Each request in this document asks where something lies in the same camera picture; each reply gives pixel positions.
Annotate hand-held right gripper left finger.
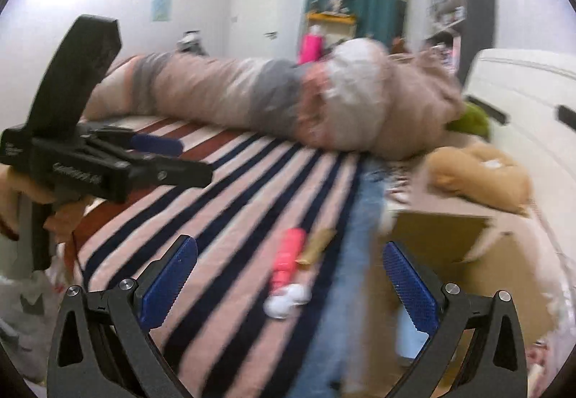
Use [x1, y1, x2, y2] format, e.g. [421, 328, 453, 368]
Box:
[47, 235, 199, 398]

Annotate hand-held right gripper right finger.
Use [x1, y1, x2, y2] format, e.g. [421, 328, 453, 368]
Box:
[382, 240, 527, 398]

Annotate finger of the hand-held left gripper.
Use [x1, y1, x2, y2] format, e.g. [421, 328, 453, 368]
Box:
[126, 154, 213, 193]
[85, 126, 184, 158]

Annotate person's left hand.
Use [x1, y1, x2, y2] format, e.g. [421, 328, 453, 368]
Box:
[0, 165, 59, 206]

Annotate cardboard box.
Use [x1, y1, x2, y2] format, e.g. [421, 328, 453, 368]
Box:
[373, 209, 559, 363]

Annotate blue jeans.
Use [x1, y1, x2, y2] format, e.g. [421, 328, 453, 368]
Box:
[288, 159, 428, 398]

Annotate striped bed sheet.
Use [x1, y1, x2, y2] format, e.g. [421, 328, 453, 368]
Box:
[67, 114, 406, 398]

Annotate rolled pink grey duvet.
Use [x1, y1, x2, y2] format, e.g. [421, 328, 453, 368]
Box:
[85, 38, 465, 161]

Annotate pink bottle with white cap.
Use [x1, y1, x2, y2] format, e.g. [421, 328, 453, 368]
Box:
[263, 228, 311, 320]

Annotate tan plush cushion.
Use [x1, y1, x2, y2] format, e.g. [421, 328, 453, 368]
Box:
[425, 141, 534, 214]

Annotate white plastic bag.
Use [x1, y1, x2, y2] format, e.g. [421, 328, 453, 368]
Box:
[0, 274, 61, 363]

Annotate white door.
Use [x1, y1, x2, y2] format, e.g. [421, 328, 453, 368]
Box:
[234, 0, 294, 62]

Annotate pink water bottle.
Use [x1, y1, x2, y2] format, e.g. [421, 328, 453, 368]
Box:
[297, 24, 325, 66]

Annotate green plush toy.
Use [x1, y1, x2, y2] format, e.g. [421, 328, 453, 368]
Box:
[447, 103, 491, 139]

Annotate yellow topped cabinet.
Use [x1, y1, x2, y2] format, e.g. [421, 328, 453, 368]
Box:
[306, 0, 359, 36]

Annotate white drawer cabinet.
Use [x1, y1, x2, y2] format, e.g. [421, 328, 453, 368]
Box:
[463, 47, 576, 255]

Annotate wall poster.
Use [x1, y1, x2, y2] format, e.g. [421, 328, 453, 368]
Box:
[150, 0, 174, 23]

